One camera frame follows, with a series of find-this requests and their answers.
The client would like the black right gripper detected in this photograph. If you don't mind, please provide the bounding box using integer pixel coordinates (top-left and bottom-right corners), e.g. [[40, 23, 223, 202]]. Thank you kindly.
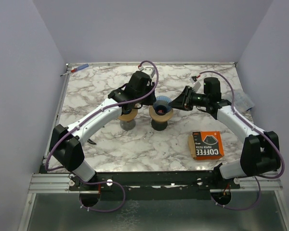
[[169, 86, 209, 111]]

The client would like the blue ribbed dripper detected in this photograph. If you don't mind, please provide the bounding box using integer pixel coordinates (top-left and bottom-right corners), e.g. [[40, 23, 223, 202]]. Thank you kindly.
[[152, 96, 172, 116]]

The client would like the wooden ring coaster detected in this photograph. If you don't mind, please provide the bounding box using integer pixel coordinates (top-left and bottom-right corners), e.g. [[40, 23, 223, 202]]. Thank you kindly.
[[149, 106, 173, 123], [118, 109, 138, 122]]

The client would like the blue cone dripper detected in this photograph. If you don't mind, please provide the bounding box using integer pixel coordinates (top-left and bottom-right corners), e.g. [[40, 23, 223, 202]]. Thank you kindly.
[[122, 109, 132, 115]]

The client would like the clear grey glass carafe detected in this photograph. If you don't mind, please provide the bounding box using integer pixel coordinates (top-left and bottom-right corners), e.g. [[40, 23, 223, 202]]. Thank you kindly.
[[119, 119, 136, 131]]

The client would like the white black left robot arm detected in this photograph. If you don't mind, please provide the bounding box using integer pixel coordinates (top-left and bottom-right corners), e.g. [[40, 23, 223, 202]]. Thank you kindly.
[[48, 68, 159, 190]]

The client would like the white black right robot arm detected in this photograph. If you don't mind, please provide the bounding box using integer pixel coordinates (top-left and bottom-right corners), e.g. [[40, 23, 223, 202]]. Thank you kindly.
[[171, 77, 282, 188]]

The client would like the orange coffee filter box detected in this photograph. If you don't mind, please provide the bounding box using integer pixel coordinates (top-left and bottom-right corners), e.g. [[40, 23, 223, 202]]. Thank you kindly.
[[187, 131, 224, 161]]

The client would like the red and black carafe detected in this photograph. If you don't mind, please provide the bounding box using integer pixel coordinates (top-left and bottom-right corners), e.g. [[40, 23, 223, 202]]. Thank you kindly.
[[151, 120, 168, 131]]

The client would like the clear plastic parts box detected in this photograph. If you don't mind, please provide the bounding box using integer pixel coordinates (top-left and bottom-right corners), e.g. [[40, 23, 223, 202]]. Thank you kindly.
[[234, 91, 255, 113]]

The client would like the red blue screwdriver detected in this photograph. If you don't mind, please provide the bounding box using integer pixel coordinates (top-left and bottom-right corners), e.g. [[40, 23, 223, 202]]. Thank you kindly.
[[60, 64, 89, 77]]

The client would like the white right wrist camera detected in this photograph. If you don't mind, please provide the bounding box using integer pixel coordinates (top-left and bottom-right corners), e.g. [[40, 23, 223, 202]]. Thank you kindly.
[[190, 75, 201, 92]]

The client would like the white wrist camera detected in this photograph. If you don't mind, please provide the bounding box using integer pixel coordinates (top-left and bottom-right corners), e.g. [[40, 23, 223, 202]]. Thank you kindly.
[[190, 75, 201, 92], [142, 67, 156, 78]]

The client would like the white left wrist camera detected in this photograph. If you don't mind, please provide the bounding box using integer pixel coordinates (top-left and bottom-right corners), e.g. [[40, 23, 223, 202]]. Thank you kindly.
[[142, 67, 156, 78]]

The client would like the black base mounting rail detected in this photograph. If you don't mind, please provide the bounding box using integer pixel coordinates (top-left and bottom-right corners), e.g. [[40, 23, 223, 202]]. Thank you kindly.
[[69, 170, 240, 201]]

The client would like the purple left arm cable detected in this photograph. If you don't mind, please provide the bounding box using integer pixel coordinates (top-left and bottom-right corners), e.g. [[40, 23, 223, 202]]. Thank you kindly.
[[45, 60, 159, 213]]

